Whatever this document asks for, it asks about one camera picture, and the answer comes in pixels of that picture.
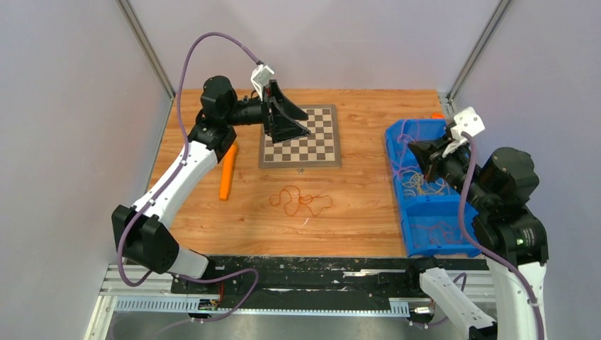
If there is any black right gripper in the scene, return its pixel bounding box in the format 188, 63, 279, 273
406, 130, 493, 208

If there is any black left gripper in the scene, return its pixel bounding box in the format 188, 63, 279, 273
224, 80, 310, 143

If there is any yellow cable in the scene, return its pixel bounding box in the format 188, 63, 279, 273
399, 169, 449, 198

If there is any pink cable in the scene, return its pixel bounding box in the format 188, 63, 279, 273
391, 119, 424, 179

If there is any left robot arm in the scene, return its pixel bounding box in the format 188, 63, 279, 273
111, 76, 310, 293

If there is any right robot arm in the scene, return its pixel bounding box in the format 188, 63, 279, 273
404, 137, 549, 339

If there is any blue plastic bin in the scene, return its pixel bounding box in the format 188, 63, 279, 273
384, 119, 481, 257

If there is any wooden chessboard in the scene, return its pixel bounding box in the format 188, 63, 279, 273
259, 104, 342, 169

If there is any orange plastic carrot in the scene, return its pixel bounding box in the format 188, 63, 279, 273
219, 142, 239, 201

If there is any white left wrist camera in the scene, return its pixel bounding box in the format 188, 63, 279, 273
250, 62, 275, 100

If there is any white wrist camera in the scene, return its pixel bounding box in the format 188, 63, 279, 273
442, 106, 485, 158
250, 62, 275, 100

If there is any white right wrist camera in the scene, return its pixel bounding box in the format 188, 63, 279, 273
442, 106, 485, 158

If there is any right aluminium frame post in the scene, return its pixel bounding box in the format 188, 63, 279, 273
447, 0, 513, 102

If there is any aluminium frame post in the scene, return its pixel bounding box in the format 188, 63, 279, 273
447, 0, 513, 102
116, 0, 176, 100

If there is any white slotted cable duct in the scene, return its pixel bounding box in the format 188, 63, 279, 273
115, 299, 410, 317

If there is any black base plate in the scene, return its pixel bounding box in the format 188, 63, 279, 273
171, 256, 486, 311

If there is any left aluminium frame post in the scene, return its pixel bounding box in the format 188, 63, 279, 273
116, 0, 176, 100

